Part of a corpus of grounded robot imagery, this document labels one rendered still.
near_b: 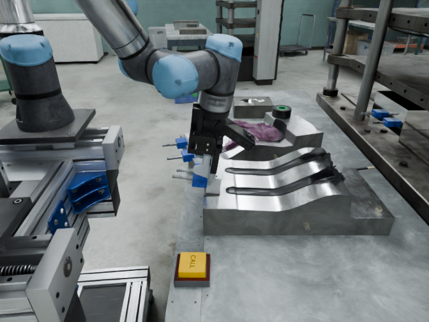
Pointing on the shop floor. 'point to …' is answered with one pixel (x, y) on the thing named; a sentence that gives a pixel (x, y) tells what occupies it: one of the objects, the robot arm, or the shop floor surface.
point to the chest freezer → (71, 37)
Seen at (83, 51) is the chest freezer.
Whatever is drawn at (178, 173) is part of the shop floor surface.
